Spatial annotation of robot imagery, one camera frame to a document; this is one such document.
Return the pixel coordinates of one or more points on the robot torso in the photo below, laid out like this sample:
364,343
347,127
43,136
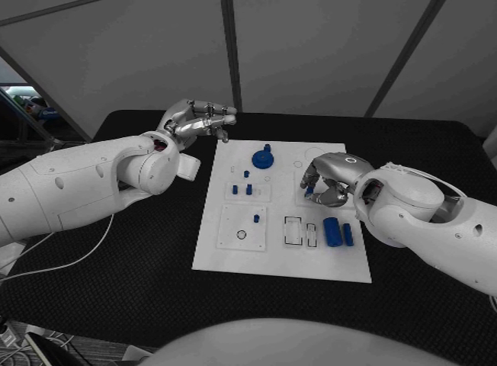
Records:
302,343

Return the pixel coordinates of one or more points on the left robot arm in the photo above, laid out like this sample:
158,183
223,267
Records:
67,183

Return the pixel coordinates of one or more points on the blue gear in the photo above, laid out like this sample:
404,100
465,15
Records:
263,159

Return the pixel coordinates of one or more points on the white task board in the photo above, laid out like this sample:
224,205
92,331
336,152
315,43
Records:
282,251

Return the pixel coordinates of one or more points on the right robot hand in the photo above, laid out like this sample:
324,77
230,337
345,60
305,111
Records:
335,174

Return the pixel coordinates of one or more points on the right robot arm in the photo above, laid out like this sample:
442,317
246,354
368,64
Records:
439,223

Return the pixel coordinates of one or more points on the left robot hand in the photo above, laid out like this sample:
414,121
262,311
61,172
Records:
195,123

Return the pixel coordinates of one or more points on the slim blue cylinder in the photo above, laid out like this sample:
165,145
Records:
348,234

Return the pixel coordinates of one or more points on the large blue cylinder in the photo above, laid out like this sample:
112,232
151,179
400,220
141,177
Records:
332,231

